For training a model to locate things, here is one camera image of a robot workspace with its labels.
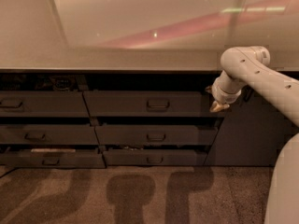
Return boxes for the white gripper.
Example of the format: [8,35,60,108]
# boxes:
[205,78,241,113]

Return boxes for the dark drawer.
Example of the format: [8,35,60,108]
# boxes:
[103,149,207,166]
[0,149,106,168]
[0,125,98,145]
[83,91,223,118]
[0,91,88,118]
[95,125,218,146]

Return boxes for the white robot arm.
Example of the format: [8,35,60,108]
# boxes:
[206,46,299,224]

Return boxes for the pale flat item bottom drawer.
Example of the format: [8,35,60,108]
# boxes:
[31,148,76,153]

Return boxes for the dark clutter in left drawer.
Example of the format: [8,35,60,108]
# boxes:
[0,74,78,91]

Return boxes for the dark right cabinet door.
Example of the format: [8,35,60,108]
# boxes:
[205,86,298,166]

